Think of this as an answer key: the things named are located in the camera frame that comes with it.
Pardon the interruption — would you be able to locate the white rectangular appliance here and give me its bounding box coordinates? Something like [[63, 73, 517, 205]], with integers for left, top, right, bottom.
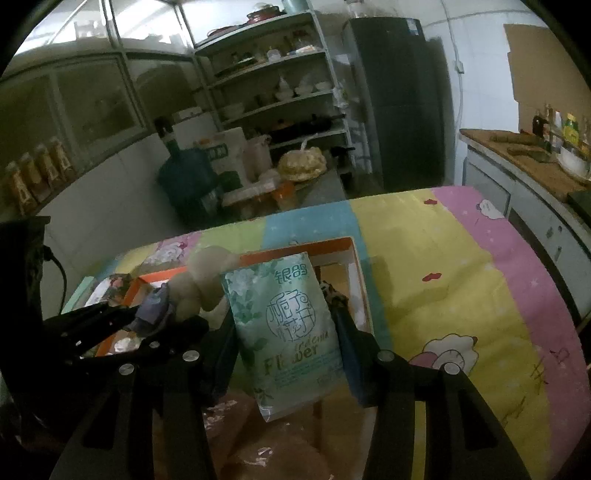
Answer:
[[173, 107, 218, 151]]

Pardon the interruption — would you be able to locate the pink plush toy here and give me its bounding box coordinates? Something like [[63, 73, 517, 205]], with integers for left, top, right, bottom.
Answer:
[[168, 246, 241, 324]]

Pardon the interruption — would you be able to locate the bluish purple fabric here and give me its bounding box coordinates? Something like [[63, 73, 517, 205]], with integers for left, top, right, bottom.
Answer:
[[131, 284, 175, 334]]

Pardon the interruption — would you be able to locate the white metal shelf rack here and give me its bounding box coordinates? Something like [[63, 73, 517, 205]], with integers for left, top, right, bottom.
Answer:
[[194, 9, 356, 153]]

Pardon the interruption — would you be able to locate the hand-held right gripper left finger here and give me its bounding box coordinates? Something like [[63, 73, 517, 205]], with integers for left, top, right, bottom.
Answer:
[[48, 311, 242, 480]]

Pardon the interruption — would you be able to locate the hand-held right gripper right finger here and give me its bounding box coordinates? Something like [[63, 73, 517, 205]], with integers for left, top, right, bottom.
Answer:
[[329, 300, 532, 480]]

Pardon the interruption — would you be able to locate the cardboard sheet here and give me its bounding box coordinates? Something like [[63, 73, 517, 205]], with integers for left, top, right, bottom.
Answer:
[[503, 23, 591, 134]]

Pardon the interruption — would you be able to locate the wooden kitchen counter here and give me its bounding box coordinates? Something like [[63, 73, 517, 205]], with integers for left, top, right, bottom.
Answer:
[[459, 127, 591, 333]]

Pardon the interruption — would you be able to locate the aluminium sliding window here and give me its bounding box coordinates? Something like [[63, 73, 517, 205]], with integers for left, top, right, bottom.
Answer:
[[0, 0, 204, 195]]

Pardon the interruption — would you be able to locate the black water jug pump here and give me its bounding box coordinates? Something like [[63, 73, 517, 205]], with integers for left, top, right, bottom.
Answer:
[[154, 115, 178, 151]]

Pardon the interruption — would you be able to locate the green floral tissue pack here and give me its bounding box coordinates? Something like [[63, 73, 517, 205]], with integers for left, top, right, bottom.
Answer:
[[219, 251, 349, 423]]

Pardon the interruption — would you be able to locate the white printed sack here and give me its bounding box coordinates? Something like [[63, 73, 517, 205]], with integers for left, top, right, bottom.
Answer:
[[203, 128, 247, 188]]

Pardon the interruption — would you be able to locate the dark grey refrigerator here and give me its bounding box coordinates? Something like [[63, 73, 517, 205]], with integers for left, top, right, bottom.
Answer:
[[342, 16, 446, 195]]

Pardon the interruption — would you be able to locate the basket of yellow cloth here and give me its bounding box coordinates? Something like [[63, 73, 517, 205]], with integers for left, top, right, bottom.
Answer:
[[277, 147, 328, 182]]

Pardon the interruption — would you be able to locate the leopard print cloth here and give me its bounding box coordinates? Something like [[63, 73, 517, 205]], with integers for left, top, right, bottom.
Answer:
[[318, 279, 347, 308]]

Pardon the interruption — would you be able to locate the cartoon printed tablecloth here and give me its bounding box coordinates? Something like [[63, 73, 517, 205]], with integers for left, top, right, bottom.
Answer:
[[60, 185, 591, 480]]

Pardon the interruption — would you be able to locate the group of white bowls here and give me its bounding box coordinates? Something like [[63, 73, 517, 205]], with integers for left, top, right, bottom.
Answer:
[[222, 76, 334, 118]]

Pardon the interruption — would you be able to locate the translucent plastic container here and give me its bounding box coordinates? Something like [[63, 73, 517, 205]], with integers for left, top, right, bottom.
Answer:
[[242, 135, 273, 182]]

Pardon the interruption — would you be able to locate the red cooking pot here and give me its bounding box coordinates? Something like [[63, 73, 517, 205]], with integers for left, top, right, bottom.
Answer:
[[246, 4, 282, 21]]

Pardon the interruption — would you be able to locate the thin black cable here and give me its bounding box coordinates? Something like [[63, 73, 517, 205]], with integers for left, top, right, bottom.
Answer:
[[44, 247, 68, 317]]

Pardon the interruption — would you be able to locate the cardboard box with orange rim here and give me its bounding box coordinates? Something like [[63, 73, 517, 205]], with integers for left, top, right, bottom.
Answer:
[[95, 236, 377, 480]]

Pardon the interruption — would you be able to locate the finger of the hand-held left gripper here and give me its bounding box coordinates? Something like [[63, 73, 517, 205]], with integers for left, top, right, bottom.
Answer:
[[44, 302, 141, 335], [60, 316, 211, 369]]

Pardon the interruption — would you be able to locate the white bowl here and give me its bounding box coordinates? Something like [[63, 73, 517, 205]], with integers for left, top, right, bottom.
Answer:
[[556, 148, 591, 178]]

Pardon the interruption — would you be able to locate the group of condiment bottles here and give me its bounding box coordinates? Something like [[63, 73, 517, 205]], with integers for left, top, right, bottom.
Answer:
[[531, 104, 591, 153]]

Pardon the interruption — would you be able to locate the blue water jug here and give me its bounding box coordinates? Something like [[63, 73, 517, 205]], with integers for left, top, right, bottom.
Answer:
[[156, 147, 220, 222]]

